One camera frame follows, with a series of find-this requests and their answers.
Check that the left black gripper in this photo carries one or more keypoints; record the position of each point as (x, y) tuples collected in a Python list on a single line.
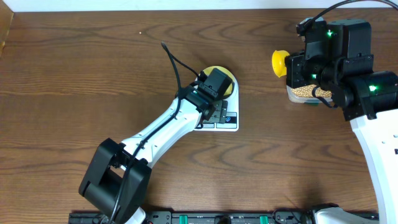
[(220, 112)]

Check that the yellow plastic bowl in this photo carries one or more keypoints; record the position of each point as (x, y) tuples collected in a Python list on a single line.
[(230, 89)]

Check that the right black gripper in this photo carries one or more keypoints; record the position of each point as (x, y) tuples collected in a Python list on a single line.
[(294, 63)]

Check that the yellow plastic scoop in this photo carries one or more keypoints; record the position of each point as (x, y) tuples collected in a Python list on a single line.
[(278, 62)]

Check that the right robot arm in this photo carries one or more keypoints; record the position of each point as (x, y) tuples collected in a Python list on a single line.
[(337, 58)]

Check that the white digital kitchen scale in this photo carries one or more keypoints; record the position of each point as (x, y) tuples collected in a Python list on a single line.
[(232, 116)]

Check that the clear container of soybeans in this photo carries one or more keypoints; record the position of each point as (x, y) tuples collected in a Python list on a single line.
[(304, 94)]

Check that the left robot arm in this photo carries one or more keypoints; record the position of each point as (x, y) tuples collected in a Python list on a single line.
[(118, 175)]

